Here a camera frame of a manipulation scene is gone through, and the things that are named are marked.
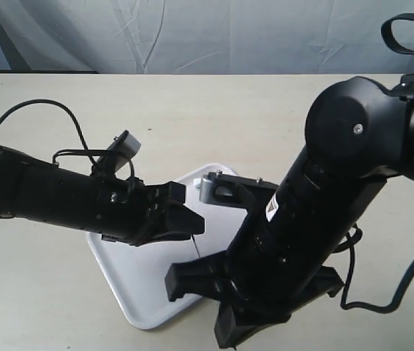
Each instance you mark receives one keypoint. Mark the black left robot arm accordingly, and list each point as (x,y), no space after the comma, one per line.
(42,192)

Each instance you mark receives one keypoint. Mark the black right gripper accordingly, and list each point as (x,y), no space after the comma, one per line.
(253,293)

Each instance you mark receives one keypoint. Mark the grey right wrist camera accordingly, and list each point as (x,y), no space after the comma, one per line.
(217,188)

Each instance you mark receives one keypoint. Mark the grey wrinkled backdrop cloth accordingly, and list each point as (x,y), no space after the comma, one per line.
(199,37)

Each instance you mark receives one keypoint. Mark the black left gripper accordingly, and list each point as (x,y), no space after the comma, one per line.
(141,214)

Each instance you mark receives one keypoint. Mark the thin metal skewer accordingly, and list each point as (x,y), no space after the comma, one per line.
(195,246)

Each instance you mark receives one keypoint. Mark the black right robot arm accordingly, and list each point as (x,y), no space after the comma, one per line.
(358,134)

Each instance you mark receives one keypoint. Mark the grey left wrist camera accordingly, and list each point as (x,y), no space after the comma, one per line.
(121,151)

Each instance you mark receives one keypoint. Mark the white rectangular plastic tray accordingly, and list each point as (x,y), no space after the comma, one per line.
(136,275)

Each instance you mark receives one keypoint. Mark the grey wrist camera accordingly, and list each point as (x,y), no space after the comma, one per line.
(121,151)
(217,188)

